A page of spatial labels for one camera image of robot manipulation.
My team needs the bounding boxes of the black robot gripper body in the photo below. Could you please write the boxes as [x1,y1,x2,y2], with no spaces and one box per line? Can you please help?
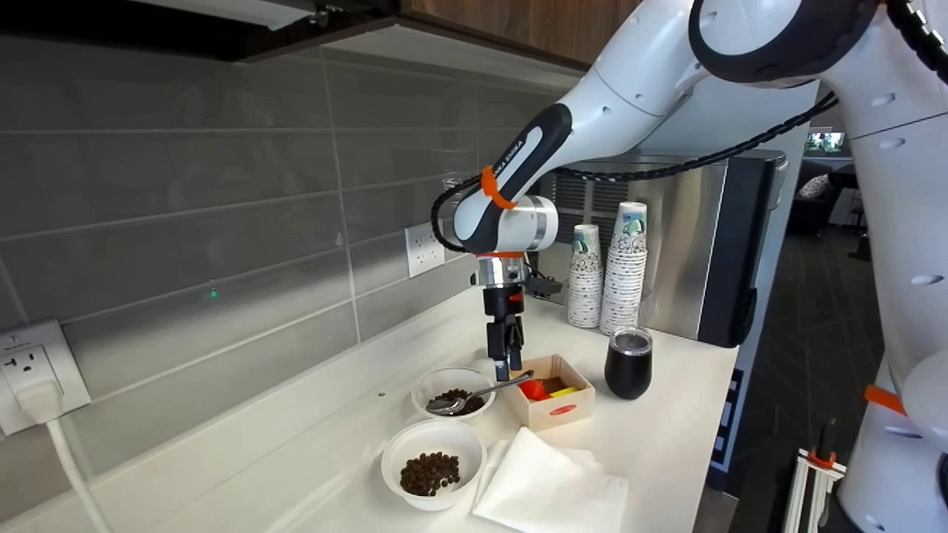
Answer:
[477,253,526,365]

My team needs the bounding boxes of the silver metal spoon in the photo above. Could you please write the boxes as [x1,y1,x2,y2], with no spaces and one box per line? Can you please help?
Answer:
[427,385,501,416]

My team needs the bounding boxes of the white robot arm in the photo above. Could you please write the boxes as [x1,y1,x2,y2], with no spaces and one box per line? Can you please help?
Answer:
[446,0,948,533]

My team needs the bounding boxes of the white bowl with spoon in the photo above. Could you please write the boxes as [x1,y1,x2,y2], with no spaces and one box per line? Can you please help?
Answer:
[407,368,495,420]

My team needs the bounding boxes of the coffee beans in spoon bowl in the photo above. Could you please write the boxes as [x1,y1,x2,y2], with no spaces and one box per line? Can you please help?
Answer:
[427,388,481,417]

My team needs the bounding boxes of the white bowl of coffee beans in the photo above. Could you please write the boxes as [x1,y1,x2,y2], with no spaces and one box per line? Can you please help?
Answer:
[379,420,486,513]

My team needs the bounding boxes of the coffee beans in near bowl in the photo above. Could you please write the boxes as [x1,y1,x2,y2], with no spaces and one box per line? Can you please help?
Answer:
[399,451,458,497]

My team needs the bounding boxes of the red toy tomato piece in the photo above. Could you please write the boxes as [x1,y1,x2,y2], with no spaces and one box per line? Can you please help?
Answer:
[517,379,548,404]

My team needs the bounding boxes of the small wooden toy box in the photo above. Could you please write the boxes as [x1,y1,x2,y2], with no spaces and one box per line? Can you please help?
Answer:
[504,356,596,429]

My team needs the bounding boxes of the yellow toy block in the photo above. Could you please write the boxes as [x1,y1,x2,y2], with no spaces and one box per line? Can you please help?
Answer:
[550,385,579,401]

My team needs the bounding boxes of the short patterned paper cup stack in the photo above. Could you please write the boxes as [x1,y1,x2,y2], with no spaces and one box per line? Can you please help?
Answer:
[564,223,601,328]

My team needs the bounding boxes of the black insulated tumbler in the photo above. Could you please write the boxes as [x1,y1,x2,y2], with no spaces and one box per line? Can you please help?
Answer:
[603,331,650,401]

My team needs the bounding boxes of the tall patterned paper cup stack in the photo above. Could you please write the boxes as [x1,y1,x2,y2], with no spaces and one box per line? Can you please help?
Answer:
[599,202,647,336]

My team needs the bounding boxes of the white paper napkin stack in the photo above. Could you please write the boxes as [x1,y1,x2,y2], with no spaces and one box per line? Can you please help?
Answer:
[474,426,628,533]

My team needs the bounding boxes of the stainless steel appliance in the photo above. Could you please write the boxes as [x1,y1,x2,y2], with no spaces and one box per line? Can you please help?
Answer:
[541,154,776,348]

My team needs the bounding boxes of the white stand with orange clips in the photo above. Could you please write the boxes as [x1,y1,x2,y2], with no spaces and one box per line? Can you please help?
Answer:
[782,417,846,533]

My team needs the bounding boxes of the white wall switch plate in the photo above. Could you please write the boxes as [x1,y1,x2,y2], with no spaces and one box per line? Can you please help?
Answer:
[403,225,446,276]

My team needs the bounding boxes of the white power plug and cord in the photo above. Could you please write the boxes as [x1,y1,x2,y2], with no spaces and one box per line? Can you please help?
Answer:
[9,365,111,533]

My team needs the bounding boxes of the white wall outlet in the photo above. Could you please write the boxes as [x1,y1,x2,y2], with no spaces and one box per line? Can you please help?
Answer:
[0,321,89,435]

